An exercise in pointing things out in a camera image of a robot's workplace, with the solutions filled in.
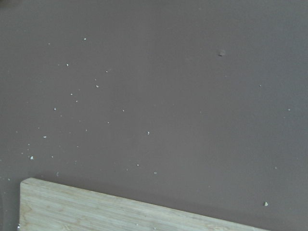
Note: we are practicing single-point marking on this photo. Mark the wooden cutting board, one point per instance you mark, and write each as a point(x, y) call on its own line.
point(48, 206)

